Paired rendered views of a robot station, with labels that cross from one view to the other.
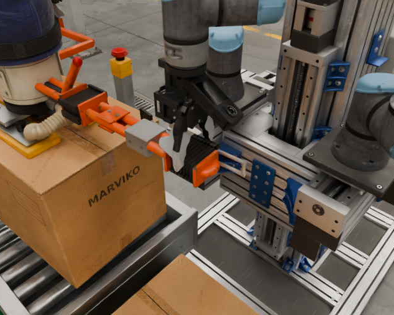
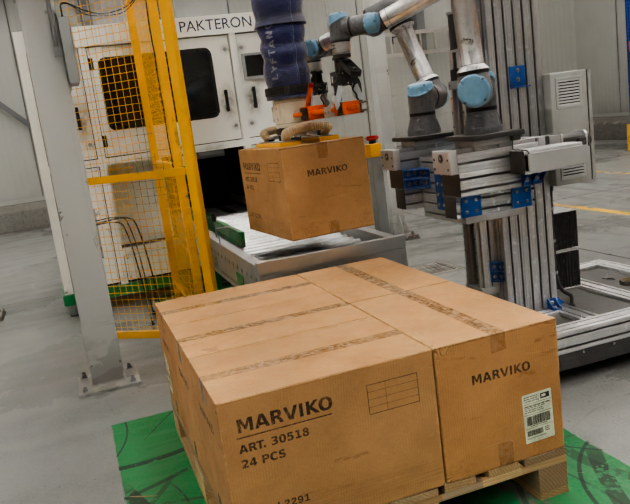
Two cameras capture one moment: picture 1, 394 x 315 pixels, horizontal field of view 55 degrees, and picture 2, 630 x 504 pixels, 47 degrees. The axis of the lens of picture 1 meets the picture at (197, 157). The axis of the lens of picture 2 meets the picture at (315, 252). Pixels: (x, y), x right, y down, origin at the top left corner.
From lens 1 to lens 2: 238 cm
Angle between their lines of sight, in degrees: 38
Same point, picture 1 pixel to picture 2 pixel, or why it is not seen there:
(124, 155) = (335, 151)
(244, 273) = not seen: hidden behind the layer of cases
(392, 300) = not seen: outside the picture
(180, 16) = (333, 30)
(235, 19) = (355, 29)
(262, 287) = not seen: hidden behind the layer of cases
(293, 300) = not seen: hidden behind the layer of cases
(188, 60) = (338, 49)
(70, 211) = (295, 171)
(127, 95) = (376, 174)
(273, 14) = (370, 25)
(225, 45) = (415, 91)
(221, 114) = (349, 68)
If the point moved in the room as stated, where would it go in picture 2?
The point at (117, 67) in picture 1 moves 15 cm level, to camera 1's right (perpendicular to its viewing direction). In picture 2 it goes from (368, 147) to (395, 145)
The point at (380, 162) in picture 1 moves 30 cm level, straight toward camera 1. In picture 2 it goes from (484, 126) to (421, 137)
